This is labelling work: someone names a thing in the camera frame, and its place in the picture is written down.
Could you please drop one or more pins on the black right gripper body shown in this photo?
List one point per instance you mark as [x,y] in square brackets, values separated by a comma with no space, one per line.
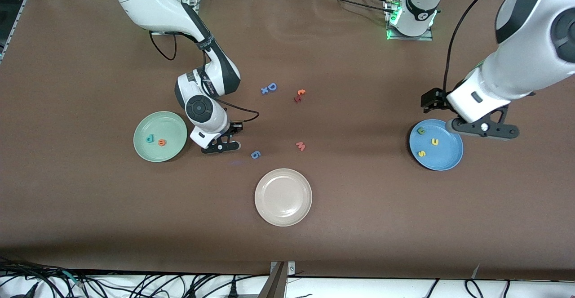
[234,128]

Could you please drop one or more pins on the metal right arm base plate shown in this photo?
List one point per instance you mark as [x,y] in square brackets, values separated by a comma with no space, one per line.
[196,1]

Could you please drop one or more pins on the teal foam letter d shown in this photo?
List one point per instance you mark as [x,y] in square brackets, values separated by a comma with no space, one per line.
[153,137]

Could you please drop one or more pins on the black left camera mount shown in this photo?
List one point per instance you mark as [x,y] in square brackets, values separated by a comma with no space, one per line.
[498,131]

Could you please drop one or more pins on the metal table edge bracket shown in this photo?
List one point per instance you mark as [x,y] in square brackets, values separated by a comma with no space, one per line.
[276,284]

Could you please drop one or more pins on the mint green plate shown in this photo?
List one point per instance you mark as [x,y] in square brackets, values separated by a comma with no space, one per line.
[170,127]

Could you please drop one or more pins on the beige plate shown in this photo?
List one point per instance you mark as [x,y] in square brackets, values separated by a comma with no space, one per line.
[283,197]

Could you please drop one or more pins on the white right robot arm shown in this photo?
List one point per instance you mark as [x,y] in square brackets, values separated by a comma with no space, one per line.
[143,1]

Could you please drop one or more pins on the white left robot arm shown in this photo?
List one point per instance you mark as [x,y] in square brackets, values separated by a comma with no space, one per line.
[530,60]

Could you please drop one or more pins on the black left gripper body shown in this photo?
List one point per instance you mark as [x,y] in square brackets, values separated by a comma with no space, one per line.
[434,99]

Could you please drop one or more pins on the pink foam letter w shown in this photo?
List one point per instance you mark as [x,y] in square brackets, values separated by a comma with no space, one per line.
[300,146]

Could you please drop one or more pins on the blue foam letter g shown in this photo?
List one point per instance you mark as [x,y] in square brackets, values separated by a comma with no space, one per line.
[252,154]

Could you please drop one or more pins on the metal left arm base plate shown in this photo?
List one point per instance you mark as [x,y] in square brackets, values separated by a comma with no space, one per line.
[411,38]

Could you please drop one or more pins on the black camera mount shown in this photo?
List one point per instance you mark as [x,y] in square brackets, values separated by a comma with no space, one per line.
[498,131]
[220,146]

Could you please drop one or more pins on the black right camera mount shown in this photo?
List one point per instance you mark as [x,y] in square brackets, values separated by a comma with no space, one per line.
[220,146]

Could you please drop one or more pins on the blue foam letter D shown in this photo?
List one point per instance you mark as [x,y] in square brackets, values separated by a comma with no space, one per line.
[269,87]

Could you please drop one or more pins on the brown table cover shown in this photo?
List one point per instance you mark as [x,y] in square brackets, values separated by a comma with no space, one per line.
[287,42]

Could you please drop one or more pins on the blue plate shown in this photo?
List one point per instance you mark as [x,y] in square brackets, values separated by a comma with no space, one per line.
[444,158]

